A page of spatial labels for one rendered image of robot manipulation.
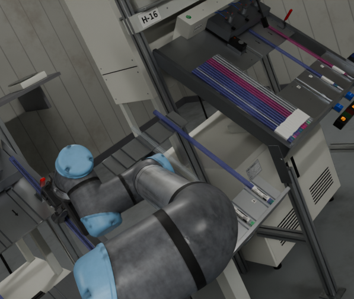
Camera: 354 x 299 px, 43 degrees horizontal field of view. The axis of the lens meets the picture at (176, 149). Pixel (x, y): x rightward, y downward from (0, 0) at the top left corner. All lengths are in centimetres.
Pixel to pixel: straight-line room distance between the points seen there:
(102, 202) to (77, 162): 10
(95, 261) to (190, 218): 13
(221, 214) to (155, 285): 12
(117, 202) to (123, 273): 41
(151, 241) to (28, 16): 446
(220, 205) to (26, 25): 440
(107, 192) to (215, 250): 42
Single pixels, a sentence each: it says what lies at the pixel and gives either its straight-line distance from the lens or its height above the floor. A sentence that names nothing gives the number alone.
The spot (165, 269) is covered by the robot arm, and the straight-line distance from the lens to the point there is 55.
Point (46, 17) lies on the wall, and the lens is 500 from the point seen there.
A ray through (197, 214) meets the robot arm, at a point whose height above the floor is 118.
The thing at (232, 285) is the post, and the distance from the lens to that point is 165.
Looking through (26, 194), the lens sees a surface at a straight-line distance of 148.
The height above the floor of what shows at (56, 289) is 84.
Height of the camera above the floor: 145
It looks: 19 degrees down
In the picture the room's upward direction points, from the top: 25 degrees counter-clockwise
